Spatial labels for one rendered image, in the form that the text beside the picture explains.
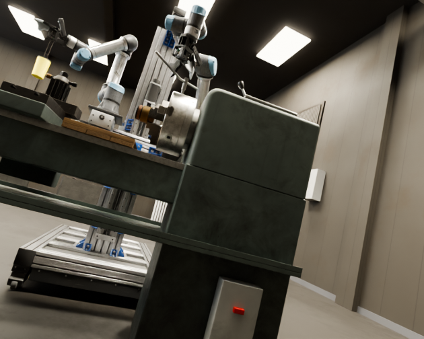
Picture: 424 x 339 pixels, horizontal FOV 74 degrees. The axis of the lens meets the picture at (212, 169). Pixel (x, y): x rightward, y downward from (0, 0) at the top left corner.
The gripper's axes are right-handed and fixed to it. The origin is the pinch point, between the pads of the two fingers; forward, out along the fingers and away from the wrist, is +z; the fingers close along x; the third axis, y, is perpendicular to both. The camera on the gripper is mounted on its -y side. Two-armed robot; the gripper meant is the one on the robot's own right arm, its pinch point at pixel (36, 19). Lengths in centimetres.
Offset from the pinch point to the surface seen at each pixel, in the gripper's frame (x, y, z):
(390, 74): -19, -193, -416
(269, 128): -130, 26, -98
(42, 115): -90, 59, -15
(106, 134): -98, 57, -39
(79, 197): 574, 209, -223
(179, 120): -107, 38, -64
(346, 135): 38, -104, -454
